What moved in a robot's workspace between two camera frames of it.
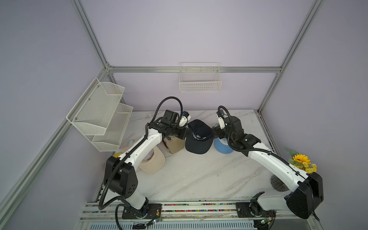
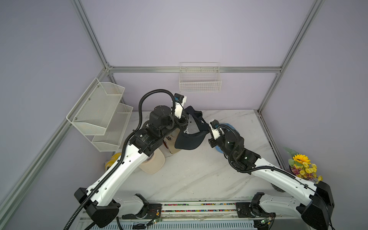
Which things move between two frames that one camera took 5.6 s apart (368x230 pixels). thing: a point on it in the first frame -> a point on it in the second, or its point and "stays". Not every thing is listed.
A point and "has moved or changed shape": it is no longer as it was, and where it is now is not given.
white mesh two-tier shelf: x=101 y=115 stays
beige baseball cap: x=153 y=162 stays
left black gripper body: x=180 y=132 -> x=180 y=123
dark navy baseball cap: x=200 y=138 has moved or changed shape
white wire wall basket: x=200 y=77 stays
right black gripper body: x=218 y=131 -> x=214 y=143
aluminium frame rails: x=15 y=191 stays
